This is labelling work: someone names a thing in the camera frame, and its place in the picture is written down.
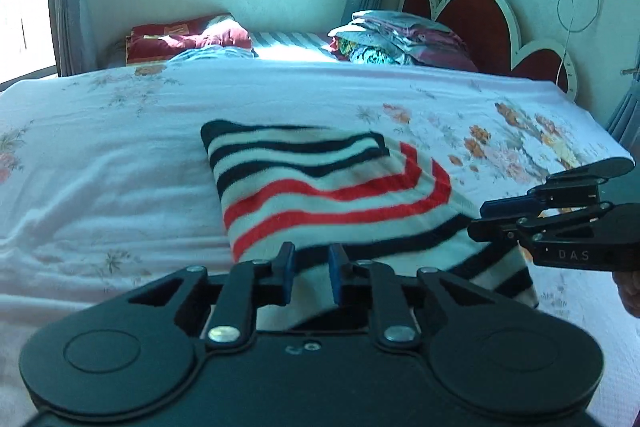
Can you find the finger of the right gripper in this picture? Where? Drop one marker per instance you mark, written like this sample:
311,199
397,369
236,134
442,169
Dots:
540,198
487,230

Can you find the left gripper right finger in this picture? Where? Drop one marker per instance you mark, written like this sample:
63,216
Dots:
375,287

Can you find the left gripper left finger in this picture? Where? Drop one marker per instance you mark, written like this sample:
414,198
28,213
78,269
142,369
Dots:
250,285

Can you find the striped knit sweater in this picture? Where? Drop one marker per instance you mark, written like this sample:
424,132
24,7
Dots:
379,198

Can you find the person's right hand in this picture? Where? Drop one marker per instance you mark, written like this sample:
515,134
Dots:
628,287

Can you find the floral white bed sheet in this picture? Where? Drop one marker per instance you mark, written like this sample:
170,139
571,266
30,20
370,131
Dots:
105,184

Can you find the red heart-shaped headboard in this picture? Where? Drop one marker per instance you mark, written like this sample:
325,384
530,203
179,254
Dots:
492,34

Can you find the stack of folded blankets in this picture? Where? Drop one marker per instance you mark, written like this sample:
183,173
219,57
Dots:
392,37

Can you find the striped low mattress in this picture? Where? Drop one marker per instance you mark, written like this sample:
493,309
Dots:
293,46

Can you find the red pillow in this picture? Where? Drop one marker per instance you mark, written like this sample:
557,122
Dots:
152,43

